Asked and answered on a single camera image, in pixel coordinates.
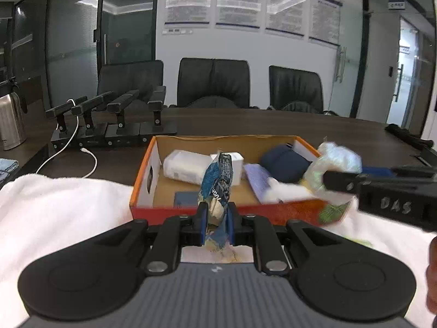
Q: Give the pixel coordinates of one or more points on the red cardboard box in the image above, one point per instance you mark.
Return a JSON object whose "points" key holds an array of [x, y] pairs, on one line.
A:
{"points": [[150, 211]]}

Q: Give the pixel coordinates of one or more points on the small white label strip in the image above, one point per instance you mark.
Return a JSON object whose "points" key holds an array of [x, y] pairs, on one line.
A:
{"points": [[177, 31]]}

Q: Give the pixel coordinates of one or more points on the iridescent clear plastic bag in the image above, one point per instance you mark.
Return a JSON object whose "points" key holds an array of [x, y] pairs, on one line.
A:
{"points": [[338, 159]]}

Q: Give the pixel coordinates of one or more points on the white power adapter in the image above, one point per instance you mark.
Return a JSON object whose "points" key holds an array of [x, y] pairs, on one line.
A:
{"points": [[235, 167]]}

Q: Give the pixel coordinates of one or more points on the white plastic wipes packet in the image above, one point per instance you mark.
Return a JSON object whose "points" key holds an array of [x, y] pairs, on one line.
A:
{"points": [[186, 165]]}

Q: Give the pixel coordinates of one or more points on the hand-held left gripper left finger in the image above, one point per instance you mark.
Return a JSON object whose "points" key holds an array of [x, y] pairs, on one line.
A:
{"points": [[203, 225]]}

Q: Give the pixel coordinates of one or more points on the white towel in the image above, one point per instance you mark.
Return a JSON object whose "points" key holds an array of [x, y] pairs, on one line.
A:
{"points": [[68, 211]]}

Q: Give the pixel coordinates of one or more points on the blue snack packet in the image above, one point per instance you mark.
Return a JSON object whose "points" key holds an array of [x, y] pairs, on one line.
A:
{"points": [[216, 184]]}

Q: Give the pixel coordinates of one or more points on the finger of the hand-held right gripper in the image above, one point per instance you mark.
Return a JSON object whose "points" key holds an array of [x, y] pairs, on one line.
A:
{"points": [[409, 172], [341, 181]]}

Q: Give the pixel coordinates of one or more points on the small dark blue card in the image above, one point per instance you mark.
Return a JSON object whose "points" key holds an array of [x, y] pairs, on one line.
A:
{"points": [[186, 200]]}

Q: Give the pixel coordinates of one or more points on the navy zip case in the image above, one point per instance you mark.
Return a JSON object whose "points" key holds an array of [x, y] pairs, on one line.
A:
{"points": [[286, 162]]}

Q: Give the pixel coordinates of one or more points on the steel thermos jug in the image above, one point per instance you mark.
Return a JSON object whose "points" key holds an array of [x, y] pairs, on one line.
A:
{"points": [[10, 119]]}

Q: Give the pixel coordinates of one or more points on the white wall poster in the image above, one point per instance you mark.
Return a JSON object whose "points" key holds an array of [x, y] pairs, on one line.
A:
{"points": [[325, 18], [239, 3], [187, 1], [286, 8]]}

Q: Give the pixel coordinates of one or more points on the black office chair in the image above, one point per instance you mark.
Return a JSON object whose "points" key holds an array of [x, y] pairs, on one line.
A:
{"points": [[213, 82], [295, 88], [129, 82]]}

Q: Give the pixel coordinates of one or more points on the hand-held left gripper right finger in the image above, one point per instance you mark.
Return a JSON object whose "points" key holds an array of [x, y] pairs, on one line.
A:
{"points": [[231, 225]]}

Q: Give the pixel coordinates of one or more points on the person's right hand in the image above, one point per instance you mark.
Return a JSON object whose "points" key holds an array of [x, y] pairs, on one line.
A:
{"points": [[433, 276]]}

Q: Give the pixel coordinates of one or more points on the light blue cloth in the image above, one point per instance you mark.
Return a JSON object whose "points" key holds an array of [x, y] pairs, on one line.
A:
{"points": [[8, 167]]}

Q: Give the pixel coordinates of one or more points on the white and yellow plush sheep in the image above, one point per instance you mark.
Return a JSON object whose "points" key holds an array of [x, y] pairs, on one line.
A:
{"points": [[290, 191]]}

